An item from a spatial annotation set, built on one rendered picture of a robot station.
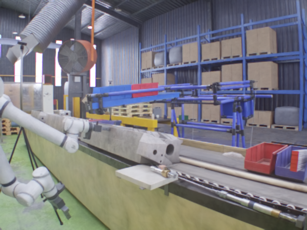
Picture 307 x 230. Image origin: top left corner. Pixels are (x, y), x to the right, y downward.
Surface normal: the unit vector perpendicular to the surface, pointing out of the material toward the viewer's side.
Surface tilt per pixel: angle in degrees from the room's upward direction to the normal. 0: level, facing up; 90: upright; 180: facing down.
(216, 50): 90
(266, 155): 88
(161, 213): 90
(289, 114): 90
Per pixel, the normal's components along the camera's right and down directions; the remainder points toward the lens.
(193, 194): -0.76, 0.04
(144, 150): -0.72, -0.29
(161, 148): 0.65, 0.05
